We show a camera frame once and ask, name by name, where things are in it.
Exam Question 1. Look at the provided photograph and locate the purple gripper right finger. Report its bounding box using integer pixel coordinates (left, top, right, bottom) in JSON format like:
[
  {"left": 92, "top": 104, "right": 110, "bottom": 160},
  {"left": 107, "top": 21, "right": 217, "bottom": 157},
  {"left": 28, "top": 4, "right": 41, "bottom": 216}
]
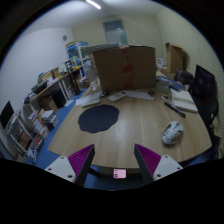
[{"left": 133, "top": 143, "right": 184, "bottom": 185}]

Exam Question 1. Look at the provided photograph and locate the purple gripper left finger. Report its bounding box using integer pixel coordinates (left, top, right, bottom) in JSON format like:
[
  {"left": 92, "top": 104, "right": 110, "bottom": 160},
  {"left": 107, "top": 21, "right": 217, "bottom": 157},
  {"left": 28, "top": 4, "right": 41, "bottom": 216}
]
[{"left": 44, "top": 143, "right": 96, "bottom": 187}]

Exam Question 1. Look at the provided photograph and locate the white computer mouse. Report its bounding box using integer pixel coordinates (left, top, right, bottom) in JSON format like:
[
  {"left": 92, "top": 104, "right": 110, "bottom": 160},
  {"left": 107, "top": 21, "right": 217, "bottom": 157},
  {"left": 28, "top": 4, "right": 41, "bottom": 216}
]
[{"left": 162, "top": 121, "right": 184, "bottom": 145}]

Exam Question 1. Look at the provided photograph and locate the dark scalloped mouse pad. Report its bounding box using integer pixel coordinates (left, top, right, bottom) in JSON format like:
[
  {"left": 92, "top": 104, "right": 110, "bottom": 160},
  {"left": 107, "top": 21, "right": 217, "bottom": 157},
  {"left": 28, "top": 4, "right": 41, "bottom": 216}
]
[{"left": 78, "top": 104, "right": 119, "bottom": 133}]

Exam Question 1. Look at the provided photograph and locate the pink sticky note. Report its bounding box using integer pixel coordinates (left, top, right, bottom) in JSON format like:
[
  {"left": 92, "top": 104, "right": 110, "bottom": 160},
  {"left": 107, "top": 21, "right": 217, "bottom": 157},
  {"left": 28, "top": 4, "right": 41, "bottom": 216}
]
[{"left": 113, "top": 169, "right": 126, "bottom": 179}]

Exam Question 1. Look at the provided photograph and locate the black pen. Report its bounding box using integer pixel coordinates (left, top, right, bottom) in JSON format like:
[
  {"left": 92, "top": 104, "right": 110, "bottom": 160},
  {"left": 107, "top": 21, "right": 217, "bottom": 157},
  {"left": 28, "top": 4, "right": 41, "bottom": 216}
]
[{"left": 164, "top": 102, "right": 186, "bottom": 118}]

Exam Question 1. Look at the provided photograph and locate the white keyboard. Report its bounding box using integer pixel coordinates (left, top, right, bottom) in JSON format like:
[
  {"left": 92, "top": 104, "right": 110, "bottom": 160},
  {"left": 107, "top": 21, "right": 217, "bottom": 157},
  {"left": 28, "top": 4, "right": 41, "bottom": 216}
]
[{"left": 82, "top": 98, "right": 100, "bottom": 108}]

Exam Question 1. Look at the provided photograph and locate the white paper sheet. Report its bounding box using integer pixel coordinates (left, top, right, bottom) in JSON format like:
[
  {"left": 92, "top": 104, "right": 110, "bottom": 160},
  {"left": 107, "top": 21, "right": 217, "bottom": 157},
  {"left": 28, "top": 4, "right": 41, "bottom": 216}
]
[{"left": 127, "top": 91, "right": 154, "bottom": 100}]

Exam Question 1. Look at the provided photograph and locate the open white notebook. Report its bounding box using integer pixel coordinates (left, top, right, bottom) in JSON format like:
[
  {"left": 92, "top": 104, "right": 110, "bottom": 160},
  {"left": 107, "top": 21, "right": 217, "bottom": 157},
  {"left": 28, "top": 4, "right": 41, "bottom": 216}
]
[{"left": 171, "top": 89, "right": 198, "bottom": 113}]

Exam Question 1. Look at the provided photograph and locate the white remote control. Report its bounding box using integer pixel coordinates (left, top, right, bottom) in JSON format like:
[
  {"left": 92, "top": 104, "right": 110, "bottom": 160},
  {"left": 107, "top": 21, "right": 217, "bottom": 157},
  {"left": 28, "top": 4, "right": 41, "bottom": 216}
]
[{"left": 108, "top": 91, "right": 127, "bottom": 102}]

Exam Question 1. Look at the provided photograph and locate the wooden shelf desk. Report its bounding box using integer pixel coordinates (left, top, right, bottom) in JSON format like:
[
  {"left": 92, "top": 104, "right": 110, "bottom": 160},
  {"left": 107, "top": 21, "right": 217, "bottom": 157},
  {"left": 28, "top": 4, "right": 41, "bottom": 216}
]
[{"left": 24, "top": 66, "right": 82, "bottom": 109}]

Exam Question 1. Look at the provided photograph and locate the blue book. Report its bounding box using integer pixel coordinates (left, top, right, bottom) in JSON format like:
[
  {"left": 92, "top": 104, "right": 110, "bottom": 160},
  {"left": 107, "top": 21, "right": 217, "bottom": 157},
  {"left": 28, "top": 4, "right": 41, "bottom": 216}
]
[{"left": 168, "top": 80, "right": 185, "bottom": 91}]

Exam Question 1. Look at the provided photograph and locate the black monitor on left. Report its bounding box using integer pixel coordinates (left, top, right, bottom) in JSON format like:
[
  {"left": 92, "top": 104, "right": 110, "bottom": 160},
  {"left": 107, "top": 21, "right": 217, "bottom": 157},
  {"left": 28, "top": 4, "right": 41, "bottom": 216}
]
[{"left": 0, "top": 102, "right": 14, "bottom": 129}]

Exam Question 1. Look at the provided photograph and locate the black office chair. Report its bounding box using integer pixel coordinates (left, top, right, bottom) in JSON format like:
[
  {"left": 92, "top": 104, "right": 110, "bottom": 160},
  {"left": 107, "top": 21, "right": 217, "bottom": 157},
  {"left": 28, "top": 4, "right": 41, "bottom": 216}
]
[{"left": 191, "top": 65, "right": 219, "bottom": 138}]

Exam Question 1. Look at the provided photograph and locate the large brown cardboard box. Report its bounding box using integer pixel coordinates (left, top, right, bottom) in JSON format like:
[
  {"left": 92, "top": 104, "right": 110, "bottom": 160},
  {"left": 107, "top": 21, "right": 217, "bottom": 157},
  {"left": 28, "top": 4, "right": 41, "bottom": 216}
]
[{"left": 93, "top": 46, "right": 156, "bottom": 92}]

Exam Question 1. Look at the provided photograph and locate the blue white display cabinet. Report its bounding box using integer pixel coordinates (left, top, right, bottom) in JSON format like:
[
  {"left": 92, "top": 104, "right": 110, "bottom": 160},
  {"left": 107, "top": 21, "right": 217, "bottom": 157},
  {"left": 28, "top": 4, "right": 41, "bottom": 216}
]
[{"left": 66, "top": 41, "right": 90, "bottom": 68}]

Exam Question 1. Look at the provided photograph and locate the brown cardboard box at back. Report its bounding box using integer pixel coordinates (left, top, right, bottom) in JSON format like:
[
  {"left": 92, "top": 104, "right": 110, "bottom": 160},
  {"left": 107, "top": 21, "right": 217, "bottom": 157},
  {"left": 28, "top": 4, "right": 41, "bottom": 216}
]
[{"left": 165, "top": 43, "right": 183, "bottom": 73}]

